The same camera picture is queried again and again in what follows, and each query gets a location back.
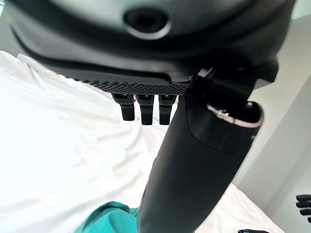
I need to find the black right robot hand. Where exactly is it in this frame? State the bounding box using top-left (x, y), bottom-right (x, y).
top-left (294, 194), bottom-right (311, 218)

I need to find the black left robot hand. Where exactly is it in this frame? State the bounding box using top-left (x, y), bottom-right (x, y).
top-left (4, 0), bottom-right (295, 233)

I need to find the white bed sheet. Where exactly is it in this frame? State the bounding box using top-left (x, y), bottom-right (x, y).
top-left (0, 50), bottom-right (282, 233)

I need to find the teal cloth garment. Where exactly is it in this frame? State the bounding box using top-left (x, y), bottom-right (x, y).
top-left (74, 200), bottom-right (139, 233)

